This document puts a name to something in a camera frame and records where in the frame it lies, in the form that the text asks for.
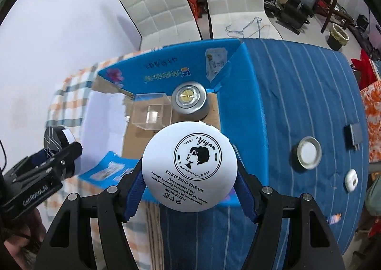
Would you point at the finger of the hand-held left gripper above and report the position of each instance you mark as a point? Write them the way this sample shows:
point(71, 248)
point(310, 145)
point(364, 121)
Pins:
point(67, 157)

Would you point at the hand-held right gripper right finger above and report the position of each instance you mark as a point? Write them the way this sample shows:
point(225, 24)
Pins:
point(247, 195)

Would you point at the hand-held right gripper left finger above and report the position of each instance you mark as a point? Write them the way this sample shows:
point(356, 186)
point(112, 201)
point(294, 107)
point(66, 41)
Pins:
point(134, 192)

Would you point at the black round container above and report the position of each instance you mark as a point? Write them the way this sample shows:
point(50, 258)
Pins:
point(56, 139)

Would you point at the white round cream jar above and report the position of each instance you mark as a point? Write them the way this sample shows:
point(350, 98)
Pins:
point(190, 165)

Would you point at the blue cardboard box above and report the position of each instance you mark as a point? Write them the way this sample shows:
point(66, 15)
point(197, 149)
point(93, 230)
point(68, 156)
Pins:
point(166, 73)

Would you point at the person's left hand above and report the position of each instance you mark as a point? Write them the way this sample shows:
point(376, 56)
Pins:
point(18, 243)

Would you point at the orange plaid cloth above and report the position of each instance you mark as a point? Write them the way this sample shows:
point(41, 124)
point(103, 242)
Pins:
point(71, 91)

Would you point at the silver round lid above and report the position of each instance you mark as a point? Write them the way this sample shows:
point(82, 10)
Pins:
point(308, 152)

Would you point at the clear plastic box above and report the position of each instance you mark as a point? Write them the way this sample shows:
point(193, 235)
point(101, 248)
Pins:
point(151, 112)

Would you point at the white earbuds case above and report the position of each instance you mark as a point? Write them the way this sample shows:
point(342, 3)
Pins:
point(351, 179)

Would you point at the silver round tin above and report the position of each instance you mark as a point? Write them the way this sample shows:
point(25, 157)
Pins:
point(189, 102)

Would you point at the blue striped tablecloth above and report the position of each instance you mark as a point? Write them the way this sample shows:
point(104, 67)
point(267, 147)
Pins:
point(297, 94)

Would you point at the small black box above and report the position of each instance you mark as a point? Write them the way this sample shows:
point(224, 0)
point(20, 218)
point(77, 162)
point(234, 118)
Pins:
point(354, 136)

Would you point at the orange patterned cloth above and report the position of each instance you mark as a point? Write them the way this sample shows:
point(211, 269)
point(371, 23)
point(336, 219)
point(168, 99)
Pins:
point(372, 115)

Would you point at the red cloth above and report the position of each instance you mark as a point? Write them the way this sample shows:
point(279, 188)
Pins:
point(364, 69)

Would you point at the trash bin with liner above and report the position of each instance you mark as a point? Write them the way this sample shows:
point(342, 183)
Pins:
point(337, 36)

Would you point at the orange plastic bag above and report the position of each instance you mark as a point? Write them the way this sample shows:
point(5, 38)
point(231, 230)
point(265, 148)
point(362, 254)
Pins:
point(193, 2)

